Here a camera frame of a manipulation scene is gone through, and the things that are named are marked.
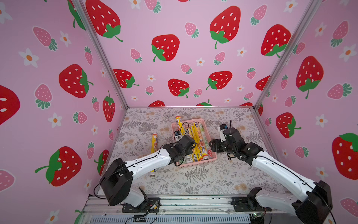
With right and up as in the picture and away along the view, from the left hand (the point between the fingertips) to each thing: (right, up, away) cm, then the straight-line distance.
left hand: (190, 147), depth 84 cm
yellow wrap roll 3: (-1, -6, -4) cm, 7 cm away
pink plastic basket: (+13, +5, +10) cm, 17 cm away
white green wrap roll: (+10, +1, -6) cm, 12 cm away
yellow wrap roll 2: (+8, -3, +3) cm, 9 cm away
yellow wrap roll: (+5, -6, +6) cm, 9 cm away
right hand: (+16, +5, -4) cm, 17 cm away
